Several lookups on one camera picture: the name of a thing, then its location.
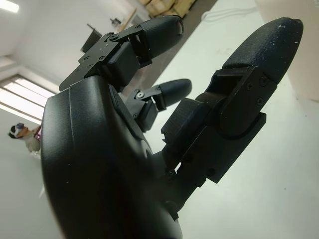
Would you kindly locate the window with blinds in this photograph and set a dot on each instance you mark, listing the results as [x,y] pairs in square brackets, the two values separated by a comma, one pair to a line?
[20,94]

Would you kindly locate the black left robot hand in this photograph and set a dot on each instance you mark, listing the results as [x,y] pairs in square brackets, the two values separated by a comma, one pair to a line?
[99,161]

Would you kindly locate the black flat screen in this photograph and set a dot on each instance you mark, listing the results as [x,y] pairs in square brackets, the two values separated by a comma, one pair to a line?
[91,39]

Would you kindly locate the person wearing VR headset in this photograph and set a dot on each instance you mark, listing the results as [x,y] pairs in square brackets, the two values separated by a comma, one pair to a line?
[27,142]

